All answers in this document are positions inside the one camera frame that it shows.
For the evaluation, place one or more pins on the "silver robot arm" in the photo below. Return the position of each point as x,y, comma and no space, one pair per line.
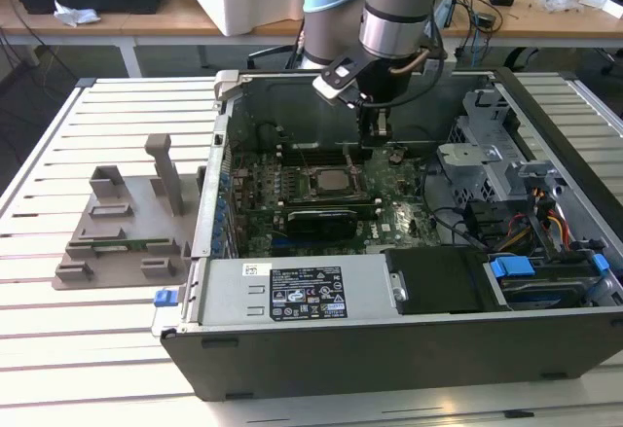
394,4

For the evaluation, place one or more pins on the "silver drive cage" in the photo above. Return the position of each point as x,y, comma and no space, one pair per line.
487,154

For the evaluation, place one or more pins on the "round coin battery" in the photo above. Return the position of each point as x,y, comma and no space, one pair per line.
395,157

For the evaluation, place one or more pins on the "hard disk in blue carrier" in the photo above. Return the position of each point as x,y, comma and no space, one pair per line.
513,269

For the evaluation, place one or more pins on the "black drive bay cover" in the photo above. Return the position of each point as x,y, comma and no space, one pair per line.
438,281

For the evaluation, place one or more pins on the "green RAM stick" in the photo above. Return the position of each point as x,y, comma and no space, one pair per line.
112,244

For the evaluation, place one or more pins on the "black RAM slot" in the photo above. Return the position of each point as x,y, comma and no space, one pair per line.
331,201
331,204
367,209
321,148
321,157
321,161
331,197
321,153

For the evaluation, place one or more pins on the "black graphics card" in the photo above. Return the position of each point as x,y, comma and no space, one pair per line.
321,223

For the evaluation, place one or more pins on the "black power supply label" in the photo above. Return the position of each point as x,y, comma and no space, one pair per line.
309,293

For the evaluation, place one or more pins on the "grey parts rack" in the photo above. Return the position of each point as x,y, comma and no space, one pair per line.
146,232

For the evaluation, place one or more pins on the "green motherboard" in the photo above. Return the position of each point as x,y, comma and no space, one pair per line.
389,213

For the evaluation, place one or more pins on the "CPU socket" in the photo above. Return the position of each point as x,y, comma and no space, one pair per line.
315,185

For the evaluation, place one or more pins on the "beige case latch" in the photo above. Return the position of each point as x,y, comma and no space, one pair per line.
226,84

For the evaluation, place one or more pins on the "blue case clip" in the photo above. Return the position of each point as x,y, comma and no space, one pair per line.
164,299

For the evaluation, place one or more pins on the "blue expansion slot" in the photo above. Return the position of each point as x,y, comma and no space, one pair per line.
280,242

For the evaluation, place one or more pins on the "silver CPU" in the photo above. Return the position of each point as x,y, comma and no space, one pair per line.
336,179

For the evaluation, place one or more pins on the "black office chair base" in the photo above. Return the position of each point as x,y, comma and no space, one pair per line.
265,55

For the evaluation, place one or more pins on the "silver power supply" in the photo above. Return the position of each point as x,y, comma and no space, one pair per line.
229,295

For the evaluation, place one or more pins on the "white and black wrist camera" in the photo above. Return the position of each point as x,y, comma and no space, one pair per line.
336,74

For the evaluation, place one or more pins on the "black and silver PC case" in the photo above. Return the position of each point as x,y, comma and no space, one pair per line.
389,359

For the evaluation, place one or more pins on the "crumpled white paper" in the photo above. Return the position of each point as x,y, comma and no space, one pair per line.
73,13

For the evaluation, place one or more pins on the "wooden desk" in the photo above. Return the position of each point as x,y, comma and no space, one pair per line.
170,21

